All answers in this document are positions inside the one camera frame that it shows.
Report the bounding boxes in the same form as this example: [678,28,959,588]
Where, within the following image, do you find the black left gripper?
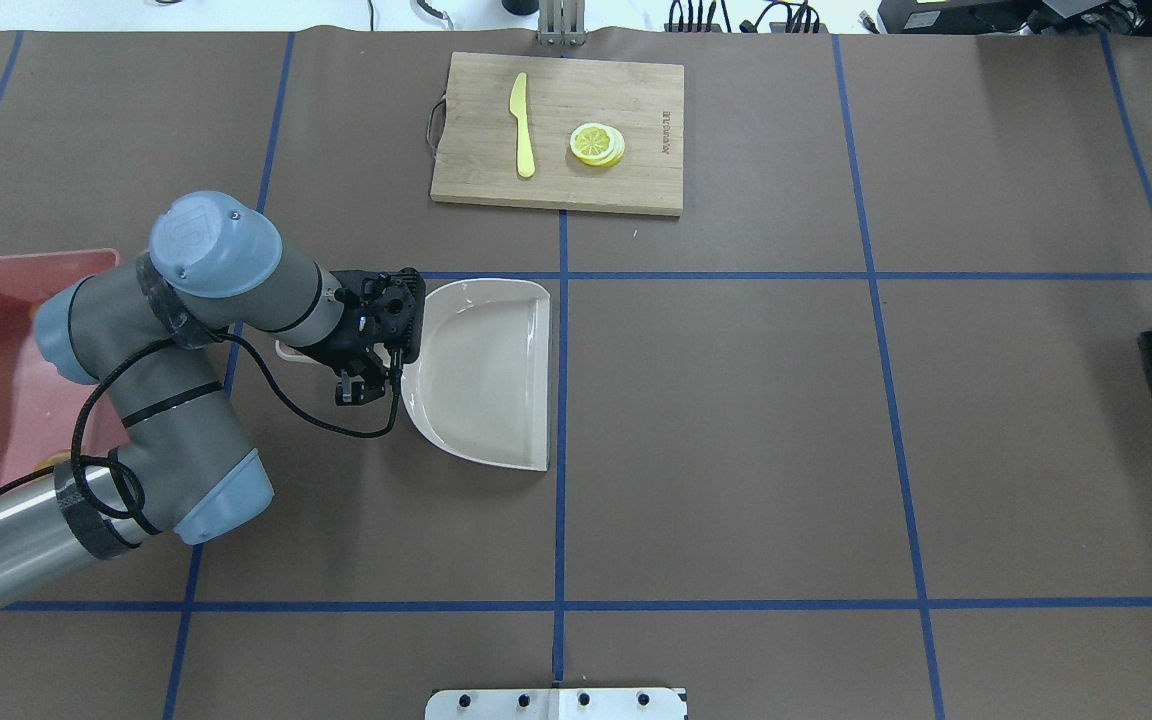
[311,266,426,407]

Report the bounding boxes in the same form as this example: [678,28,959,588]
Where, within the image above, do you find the beige plastic dustpan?
[275,278,550,471]

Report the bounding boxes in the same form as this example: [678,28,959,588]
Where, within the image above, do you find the yellow toy ginger root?
[35,450,70,471]

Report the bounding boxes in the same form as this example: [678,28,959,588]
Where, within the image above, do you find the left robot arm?
[0,190,426,609]

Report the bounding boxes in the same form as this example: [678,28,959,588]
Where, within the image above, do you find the pink plastic bin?
[0,249,122,487]

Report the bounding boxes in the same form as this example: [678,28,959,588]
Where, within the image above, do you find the bamboo cutting board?
[430,51,685,217]

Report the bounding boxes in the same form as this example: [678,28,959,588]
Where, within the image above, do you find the yellow plastic knife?
[508,71,536,179]

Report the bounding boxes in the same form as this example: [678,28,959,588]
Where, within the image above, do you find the yellow lemon slices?
[568,122,627,167]

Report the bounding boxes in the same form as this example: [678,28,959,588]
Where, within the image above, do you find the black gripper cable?
[68,329,407,536]

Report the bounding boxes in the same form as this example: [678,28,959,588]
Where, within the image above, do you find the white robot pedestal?
[424,687,689,719]

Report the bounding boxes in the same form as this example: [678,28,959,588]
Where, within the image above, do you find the aluminium frame post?
[538,0,588,47]

